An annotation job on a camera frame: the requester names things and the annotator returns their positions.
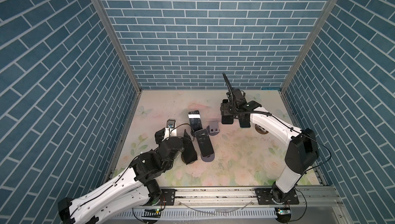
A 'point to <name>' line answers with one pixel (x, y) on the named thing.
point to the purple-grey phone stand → (209, 158)
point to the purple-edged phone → (204, 142)
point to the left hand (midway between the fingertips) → (178, 131)
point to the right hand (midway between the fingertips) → (224, 106)
